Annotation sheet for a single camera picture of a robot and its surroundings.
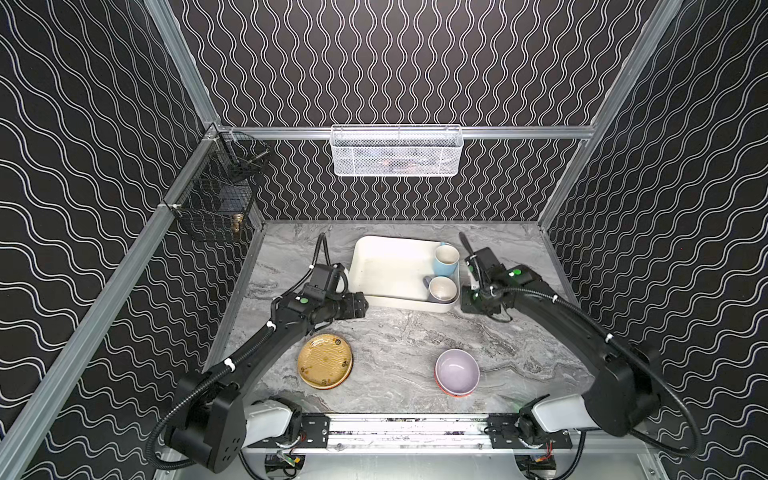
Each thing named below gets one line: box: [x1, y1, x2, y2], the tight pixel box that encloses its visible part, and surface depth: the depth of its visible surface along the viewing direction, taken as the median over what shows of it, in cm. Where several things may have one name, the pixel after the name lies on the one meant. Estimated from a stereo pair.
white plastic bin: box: [349, 236, 459, 312], surface depth 109 cm
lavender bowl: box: [434, 348, 481, 397], surface depth 81 cm
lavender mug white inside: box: [423, 275, 458, 304], surface depth 97 cm
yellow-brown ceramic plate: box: [297, 333, 354, 390], surface depth 86 cm
